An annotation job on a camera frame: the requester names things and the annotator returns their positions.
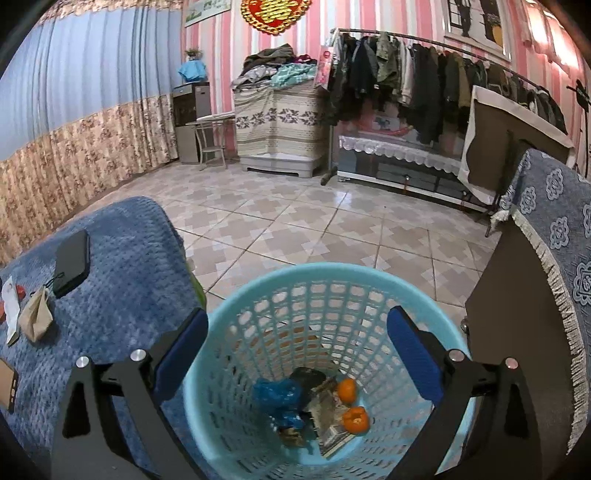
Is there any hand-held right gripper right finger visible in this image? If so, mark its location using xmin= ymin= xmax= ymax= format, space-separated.
xmin=387 ymin=305 xmax=543 ymax=480

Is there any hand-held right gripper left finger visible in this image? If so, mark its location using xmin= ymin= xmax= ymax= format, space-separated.
xmin=53 ymin=307 xmax=211 ymax=480

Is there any dark printed snack packet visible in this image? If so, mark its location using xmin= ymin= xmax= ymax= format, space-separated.
xmin=307 ymin=376 xmax=352 ymax=457

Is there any blue plastic bag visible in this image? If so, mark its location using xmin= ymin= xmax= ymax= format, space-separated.
xmin=253 ymin=378 xmax=305 ymax=432

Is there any black ribbed paper cup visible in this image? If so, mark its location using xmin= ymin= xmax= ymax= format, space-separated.
xmin=288 ymin=367 xmax=329 ymax=394

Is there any light blue plastic basket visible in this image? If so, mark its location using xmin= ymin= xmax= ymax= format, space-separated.
xmin=183 ymin=262 xmax=478 ymax=480

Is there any brown wrapper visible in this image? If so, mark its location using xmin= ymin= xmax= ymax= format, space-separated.
xmin=277 ymin=427 xmax=308 ymax=448

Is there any beige cloth pouch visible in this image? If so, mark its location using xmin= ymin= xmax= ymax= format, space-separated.
xmin=21 ymin=285 xmax=56 ymax=343

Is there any red small packet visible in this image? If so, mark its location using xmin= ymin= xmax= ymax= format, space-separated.
xmin=0 ymin=285 xmax=27 ymax=324

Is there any white printed packet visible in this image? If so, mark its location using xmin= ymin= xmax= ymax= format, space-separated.
xmin=1 ymin=275 xmax=25 ymax=347

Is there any brown wooden furniture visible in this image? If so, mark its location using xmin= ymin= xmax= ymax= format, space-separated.
xmin=464 ymin=222 xmax=578 ymax=480

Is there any black zip case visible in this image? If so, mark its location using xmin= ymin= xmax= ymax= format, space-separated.
xmin=53 ymin=229 xmax=90 ymax=298

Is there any brown phone case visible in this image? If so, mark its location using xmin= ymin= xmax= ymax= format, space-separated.
xmin=0 ymin=357 xmax=19 ymax=413

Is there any low dark cabinet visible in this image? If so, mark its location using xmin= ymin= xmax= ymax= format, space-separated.
xmin=337 ymin=148 xmax=490 ymax=213

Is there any blue fringed cloth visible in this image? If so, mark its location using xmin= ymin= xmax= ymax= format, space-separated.
xmin=490 ymin=148 xmax=591 ymax=444

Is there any white lace cloth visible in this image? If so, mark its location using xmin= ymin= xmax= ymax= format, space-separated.
xmin=338 ymin=135 xmax=465 ymax=174

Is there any grey washing machine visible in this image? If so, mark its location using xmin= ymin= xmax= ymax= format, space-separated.
xmin=238 ymin=154 xmax=326 ymax=179

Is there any brown white-edged panel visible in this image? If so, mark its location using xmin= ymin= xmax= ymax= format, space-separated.
xmin=462 ymin=85 xmax=575 ymax=206

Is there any pink printed item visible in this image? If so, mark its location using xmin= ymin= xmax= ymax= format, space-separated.
xmin=360 ymin=111 xmax=416 ymax=136

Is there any grey water dispenser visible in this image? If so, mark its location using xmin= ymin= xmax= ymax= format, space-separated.
xmin=172 ymin=82 xmax=212 ymax=164

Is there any patterned cover cloth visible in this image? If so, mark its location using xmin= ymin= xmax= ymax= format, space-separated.
xmin=233 ymin=83 xmax=331 ymax=158

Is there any blue floral curtain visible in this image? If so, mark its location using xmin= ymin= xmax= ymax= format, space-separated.
xmin=0 ymin=0 xmax=186 ymax=254

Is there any row of hanging clothes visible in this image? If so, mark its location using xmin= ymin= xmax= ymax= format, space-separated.
xmin=330 ymin=32 xmax=568 ymax=145

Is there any pink hanging bag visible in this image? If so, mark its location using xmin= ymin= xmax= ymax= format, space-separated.
xmin=314 ymin=44 xmax=337 ymax=90

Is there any black stand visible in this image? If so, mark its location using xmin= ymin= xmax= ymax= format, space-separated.
xmin=566 ymin=78 xmax=591 ymax=176

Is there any pile of clothes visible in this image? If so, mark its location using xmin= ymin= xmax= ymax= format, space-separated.
xmin=231 ymin=44 xmax=319 ymax=90

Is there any metal clothes rack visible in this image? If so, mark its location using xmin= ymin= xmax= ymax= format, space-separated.
xmin=321 ymin=28 xmax=568 ymax=186

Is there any wall poster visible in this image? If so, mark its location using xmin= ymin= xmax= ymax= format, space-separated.
xmin=443 ymin=0 xmax=513 ymax=63

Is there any small wall picture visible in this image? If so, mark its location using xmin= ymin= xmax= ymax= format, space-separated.
xmin=185 ymin=0 xmax=232 ymax=27

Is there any red heart wall decoration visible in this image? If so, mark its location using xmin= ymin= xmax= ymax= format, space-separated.
xmin=240 ymin=0 xmax=312 ymax=35

